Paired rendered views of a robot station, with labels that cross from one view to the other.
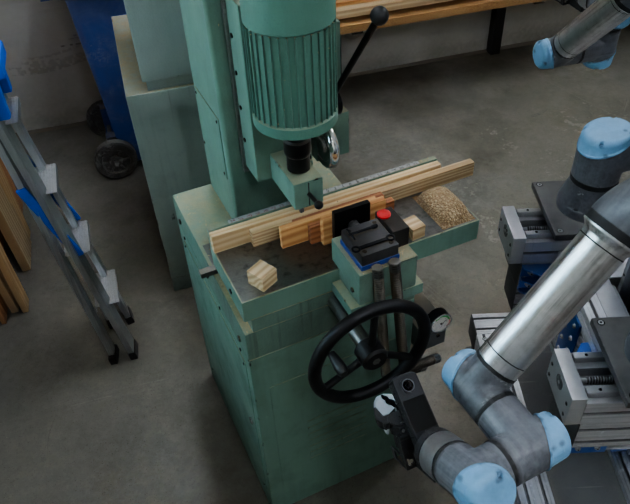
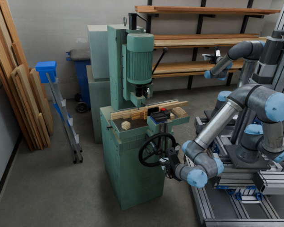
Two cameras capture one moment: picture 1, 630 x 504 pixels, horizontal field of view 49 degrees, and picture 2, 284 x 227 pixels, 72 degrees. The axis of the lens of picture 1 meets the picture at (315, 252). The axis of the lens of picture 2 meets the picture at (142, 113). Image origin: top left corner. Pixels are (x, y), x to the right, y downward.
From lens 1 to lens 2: 0.26 m
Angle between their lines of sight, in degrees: 12
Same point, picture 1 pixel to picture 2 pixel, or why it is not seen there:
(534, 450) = (212, 167)
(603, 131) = (225, 93)
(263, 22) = (133, 47)
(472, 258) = (184, 140)
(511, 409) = (204, 156)
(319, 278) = (143, 127)
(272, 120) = (133, 78)
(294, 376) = (132, 161)
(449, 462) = (185, 170)
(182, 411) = (94, 178)
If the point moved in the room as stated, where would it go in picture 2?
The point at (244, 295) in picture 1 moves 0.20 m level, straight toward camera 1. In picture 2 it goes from (120, 130) to (122, 149)
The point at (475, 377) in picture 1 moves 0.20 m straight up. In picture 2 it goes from (193, 147) to (200, 112)
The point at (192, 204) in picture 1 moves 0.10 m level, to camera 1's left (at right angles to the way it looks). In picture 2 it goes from (105, 110) to (94, 110)
